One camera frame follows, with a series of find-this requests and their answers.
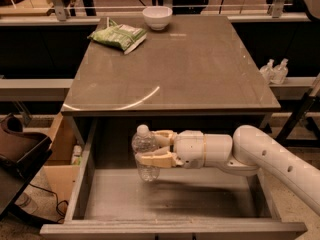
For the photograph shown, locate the grey drawer cabinet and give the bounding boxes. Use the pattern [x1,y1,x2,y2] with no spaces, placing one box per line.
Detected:
[60,14,281,147]

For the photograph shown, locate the white ceramic bowl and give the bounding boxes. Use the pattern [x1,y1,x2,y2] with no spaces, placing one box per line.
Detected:
[142,6,172,30]

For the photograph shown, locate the metal railing frame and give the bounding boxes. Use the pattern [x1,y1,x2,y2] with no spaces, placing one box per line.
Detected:
[1,0,308,21]

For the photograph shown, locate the black metal stand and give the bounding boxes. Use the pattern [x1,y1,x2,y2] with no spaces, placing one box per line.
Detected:
[275,84,320,148]

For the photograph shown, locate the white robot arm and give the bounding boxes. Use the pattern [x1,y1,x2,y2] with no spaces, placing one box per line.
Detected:
[131,125,320,214]

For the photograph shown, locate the open grey top drawer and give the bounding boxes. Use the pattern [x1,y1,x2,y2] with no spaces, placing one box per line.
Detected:
[41,118,307,240]

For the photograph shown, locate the black floor cable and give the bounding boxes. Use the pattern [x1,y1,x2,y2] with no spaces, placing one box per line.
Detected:
[28,182,69,224]

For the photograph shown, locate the dark brown chair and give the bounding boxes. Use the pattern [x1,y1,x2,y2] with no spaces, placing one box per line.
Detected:
[0,114,52,222]

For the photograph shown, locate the clear plastic water bottle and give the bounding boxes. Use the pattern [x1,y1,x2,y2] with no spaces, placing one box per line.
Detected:
[131,124,160,182]

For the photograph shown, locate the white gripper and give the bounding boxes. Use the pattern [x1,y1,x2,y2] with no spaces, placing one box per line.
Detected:
[135,130,204,169]

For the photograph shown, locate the cardboard box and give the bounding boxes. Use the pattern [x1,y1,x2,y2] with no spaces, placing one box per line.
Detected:
[43,112,83,205]

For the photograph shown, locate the grey shelf rail left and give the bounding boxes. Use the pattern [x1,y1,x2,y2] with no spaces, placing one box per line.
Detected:
[0,79,73,101]

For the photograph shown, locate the clear pump bottle left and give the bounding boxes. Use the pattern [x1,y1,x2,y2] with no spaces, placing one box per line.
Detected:
[259,59,274,84]

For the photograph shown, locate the clear pump bottle right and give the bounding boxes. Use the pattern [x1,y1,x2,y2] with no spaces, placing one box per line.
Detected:
[271,58,288,84]

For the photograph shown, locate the clear pump bottle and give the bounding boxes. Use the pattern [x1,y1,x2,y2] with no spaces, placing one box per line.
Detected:
[259,59,274,84]
[271,58,288,84]

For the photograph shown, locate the green snack bag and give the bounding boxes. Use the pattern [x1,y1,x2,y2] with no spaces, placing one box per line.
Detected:
[88,17,147,55]

